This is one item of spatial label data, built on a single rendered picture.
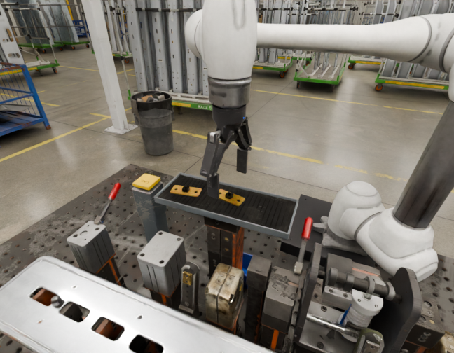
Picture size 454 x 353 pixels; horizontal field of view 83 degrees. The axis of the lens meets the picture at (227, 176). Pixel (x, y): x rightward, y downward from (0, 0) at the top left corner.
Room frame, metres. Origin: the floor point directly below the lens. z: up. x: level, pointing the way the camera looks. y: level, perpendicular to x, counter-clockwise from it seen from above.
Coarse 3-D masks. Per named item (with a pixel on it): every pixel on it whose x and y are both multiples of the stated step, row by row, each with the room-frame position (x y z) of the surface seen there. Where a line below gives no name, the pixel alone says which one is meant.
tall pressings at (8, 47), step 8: (0, 8) 7.53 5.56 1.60; (0, 16) 7.46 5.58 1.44; (0, 24) 7.38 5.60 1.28; (8, 24) 7.55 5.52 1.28; (0, 32) 7.31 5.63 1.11; (0, 40) 7.23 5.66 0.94; (8, 40) 7.60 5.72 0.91; (0, 48) 7.33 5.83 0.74; (8, 48) 7.31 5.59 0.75; (16, 48) 7.47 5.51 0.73; (0, 56) 7.29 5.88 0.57; (16, 56) 7.59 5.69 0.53; (0, 64) 7.00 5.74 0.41
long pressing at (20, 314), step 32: (0, 288) 0.39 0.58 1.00; (32, 288) 0.39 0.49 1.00; (64, 288) 0.39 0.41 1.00; (96, 288) 0.39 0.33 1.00; (0, 320) 0.31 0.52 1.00; (32, 320) 0.31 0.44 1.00; (64, 320) 0.31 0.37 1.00; (96, 320) 0.31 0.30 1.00; (128, 320) 0.31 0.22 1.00; (160, 320) 0.31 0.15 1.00; (192, 320) 0.31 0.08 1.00; (64, 352) 0.25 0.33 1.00; (96, 352) 0.25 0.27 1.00; (128, 352) 0.25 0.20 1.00; (192, 352) 0.25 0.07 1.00; (224, 352) 0.25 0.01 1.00; (256, 352) 0.25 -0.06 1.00
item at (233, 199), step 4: (220, 192) 0.58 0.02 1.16; (224, 192) 0.58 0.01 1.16; (228, 192) 0.57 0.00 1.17; (220, 196) 0.56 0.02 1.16; (224, 196) 0.56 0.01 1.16; (228, 196) 0.55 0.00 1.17; (232, 196) 0.56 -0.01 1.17; (236, 196) 0.56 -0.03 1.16; (240, 196) 0.56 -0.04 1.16; (224, 200) 0.55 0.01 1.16; (228, 200) 0.54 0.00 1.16; (232, 200) 0.54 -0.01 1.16; (236, 200) 0.54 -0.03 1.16; (240, 200) 0.54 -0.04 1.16; (244, 200) 0.55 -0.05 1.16; (236, 204) 0.53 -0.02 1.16; (240, 204) 0.53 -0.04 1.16
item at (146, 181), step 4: (140, 176) 0.67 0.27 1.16; (144, 176) 0.67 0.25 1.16; (148, 176) 0.67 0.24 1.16; (152, 176) 0.67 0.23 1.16; (156, 176) 0.67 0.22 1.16; (136, 180) 0.65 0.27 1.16; (140, 180) 0.65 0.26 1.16; (144, 180) 0.65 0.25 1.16; (148, 180) 0.65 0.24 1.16; (152, 180) 0.65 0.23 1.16; (156, 180) 0.65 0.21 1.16; (132, 184) 0.63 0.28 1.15; (136, 184) 0.63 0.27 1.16; (140, 184) 0.62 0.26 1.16; (144, 184) 0.62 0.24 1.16; (148, 184) 0.62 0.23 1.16; (152, 184) 0.63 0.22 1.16; (144, 188) 0.62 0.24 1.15; (148, 188) 0.61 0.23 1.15
